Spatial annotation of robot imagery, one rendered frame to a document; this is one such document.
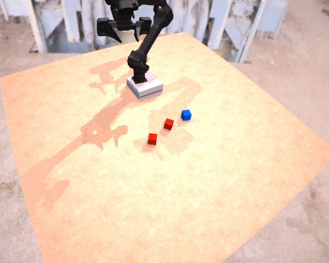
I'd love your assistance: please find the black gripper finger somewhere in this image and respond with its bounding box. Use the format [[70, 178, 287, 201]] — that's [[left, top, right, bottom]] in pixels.
[[134, 21, 144, 42], [107, 21, 122, 43]]

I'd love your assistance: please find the red cube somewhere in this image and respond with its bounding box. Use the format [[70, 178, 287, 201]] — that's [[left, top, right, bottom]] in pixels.
[[148, 133, 157, 145], [164, 118, 174, 130]]

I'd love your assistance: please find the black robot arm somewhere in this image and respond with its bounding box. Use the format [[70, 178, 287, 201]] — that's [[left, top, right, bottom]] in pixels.
[[105, 0, 174, 84]]

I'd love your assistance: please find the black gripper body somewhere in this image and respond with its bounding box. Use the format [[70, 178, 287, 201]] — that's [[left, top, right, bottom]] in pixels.
[[97, 8, 152, 36]]

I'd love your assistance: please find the blue cube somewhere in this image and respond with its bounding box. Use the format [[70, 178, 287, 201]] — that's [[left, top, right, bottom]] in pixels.
[[181, 110, 192, 121]]

